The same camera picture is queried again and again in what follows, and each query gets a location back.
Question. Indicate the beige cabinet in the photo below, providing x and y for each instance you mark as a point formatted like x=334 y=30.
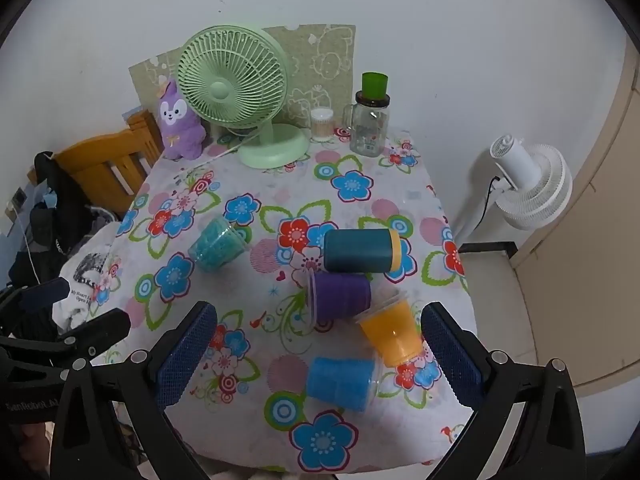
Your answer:
x=590 y=235

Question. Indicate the small green cup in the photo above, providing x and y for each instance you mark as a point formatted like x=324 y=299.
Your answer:
x=375 y=85

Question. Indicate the black clothing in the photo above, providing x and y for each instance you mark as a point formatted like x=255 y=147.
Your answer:
x=55 y=240

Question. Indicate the teal beaded clear cup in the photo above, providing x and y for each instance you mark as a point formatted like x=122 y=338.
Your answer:
x=215 y=245

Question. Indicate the purple plush toy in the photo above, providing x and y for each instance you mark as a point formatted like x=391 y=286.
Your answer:
x=179 y=127

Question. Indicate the orange cup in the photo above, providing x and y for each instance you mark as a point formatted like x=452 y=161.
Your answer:
x=392 y=335

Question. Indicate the blue cup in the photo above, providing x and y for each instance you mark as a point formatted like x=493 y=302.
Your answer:
x=340 y=382

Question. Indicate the floral tablecloth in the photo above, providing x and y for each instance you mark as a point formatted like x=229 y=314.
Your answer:
x=280 y=200

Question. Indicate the purple cup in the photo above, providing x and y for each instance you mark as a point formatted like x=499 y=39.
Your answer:
x=342 y=296

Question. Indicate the glass jar mug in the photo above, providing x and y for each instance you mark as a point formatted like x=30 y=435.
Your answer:
x=369 y=127

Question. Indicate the wooden chair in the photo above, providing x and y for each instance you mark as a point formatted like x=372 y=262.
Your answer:
x=100 y=165

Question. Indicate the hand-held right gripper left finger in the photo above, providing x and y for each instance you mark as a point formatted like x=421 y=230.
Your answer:
x=184 y=355

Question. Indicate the green cartoon print board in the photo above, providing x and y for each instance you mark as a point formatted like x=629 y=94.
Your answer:
x=320 y=70

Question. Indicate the wall socket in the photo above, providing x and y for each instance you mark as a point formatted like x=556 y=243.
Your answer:
x=16 y=201

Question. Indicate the white floor fan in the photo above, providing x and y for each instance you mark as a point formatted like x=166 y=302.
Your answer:
x=530 y=185

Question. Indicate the cotton swab container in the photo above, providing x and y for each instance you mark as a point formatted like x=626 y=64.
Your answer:
x=322 y=125

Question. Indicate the white printed shirt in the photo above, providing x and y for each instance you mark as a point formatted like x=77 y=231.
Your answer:
x=87 y=270

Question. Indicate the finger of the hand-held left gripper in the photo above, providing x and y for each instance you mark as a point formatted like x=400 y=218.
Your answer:
x=42 y=294
x=102 y=327

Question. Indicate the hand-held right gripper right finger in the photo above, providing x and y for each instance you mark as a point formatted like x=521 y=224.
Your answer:
x=451 y=357

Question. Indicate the dark teal yellow-rimmed cup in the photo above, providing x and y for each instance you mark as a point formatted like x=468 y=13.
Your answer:
x=357 y=251

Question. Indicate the green desk fan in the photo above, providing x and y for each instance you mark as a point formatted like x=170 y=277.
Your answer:
x=230 y=90

